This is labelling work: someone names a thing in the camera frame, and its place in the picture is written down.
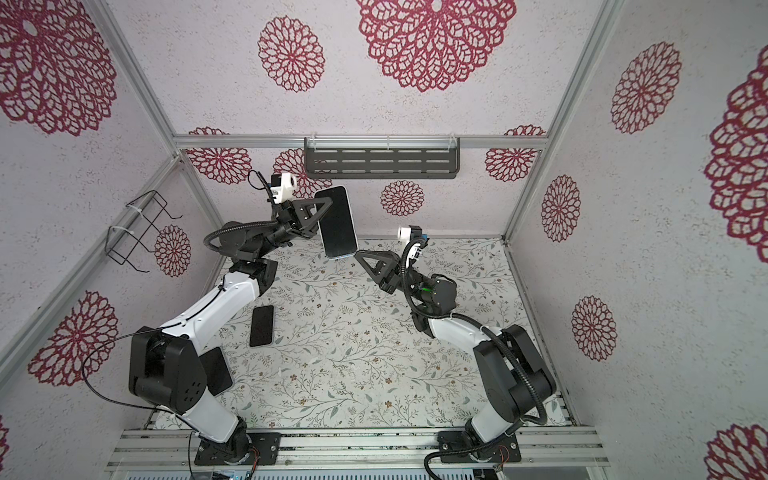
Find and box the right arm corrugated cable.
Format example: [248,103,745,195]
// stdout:
[400,238,548,480]

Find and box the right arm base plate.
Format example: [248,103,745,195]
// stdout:
[437,430,522,464]

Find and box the black phone near left wall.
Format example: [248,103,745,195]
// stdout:
[249,305,274,347]

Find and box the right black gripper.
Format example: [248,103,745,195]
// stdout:
[363,258,436,310]

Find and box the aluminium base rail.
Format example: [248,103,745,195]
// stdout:
[104,426,610,473]

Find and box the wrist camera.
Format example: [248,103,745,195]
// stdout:
[270,172,298,204]
[397,225,429,246]

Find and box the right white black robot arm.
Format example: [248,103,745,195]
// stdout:
[354,243,556,445]

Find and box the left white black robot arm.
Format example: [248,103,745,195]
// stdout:
[129,198,333,459]

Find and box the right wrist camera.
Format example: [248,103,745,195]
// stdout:
[397,225,429,246]

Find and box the black wire wall rack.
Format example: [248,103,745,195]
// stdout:
[103,189,182,274]

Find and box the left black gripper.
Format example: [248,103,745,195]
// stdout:
[257,199,335,260]

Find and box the dark grey wall shelf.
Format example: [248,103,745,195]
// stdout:
[304,136,461,180]

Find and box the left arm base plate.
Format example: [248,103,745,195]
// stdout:
[193,432,282,466]

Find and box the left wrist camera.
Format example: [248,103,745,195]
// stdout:
[270,172,298,204]

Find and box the black phone near left base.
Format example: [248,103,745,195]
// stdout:
[199,347,234,396]

